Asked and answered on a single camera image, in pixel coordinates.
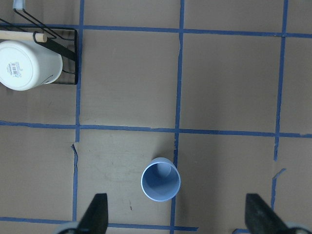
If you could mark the light blue plastic cup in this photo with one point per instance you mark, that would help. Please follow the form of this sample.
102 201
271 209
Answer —
160 180

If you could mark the wooden dowel rod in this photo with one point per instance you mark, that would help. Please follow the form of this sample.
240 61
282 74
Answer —
13 35

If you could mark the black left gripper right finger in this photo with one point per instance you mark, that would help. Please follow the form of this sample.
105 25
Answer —
261 219

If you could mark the white mug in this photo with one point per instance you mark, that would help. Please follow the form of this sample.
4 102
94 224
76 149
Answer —
25 65

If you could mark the black wire rack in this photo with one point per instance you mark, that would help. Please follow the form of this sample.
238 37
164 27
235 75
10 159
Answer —
61 40

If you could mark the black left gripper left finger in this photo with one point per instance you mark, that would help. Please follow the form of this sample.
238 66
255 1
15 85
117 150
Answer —
95 219

